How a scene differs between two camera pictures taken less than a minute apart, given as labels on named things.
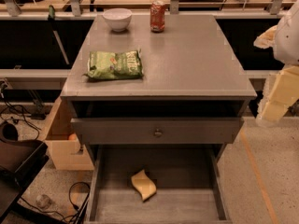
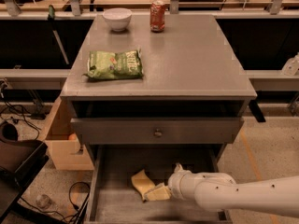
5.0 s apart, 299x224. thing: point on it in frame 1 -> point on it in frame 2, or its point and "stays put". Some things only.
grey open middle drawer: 192,183 stays put
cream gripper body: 288,42 -> 176,184
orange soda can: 157,13 stays put
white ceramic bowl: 118,18 stays put
